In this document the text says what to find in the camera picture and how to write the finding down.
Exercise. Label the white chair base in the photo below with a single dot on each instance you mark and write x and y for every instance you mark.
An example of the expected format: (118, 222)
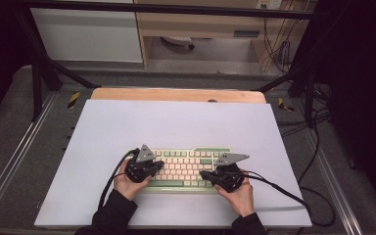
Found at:
(178, 40)

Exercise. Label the black metal stand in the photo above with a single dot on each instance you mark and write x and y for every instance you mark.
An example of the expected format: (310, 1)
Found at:
(306, 84)
(37, 81)

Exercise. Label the light wooden desk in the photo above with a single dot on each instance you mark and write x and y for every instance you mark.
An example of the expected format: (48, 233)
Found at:
(202, 24)

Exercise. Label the person's left hand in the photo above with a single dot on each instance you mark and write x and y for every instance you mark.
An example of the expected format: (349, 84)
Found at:
(127, 189)

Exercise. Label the green and cream keyboard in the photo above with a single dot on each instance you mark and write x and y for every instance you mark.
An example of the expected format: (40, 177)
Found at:
(182, 169)

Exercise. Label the white cabinet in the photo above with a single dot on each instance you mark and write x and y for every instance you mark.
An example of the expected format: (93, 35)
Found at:
(84, 36)

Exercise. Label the person's right hand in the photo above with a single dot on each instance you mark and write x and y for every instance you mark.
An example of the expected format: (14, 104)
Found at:
(241, 199)

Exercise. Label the yellow and black tape strip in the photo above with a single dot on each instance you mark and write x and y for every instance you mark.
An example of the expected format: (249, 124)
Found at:
(284, 105)
(73, 100)

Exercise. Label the aluminium rail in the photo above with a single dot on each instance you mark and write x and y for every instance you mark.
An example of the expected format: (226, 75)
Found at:
(13, 163)
(336, 189)

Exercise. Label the white wall socket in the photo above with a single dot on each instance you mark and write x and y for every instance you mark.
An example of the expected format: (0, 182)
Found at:
(269, 4)

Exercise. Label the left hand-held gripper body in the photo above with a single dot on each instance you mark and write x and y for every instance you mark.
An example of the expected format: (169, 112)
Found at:
(138, 168)

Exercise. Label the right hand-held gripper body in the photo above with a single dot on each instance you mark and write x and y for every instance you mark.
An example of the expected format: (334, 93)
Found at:
(230, 176)

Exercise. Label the white board table cover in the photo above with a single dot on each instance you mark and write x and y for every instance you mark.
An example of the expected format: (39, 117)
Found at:
(176, 127)

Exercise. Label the wooden board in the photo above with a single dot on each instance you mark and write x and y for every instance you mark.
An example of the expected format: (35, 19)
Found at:
(176, 95)

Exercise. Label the black horizontal frame bar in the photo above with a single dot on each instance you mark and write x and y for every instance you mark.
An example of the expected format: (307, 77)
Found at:
(176, 9)

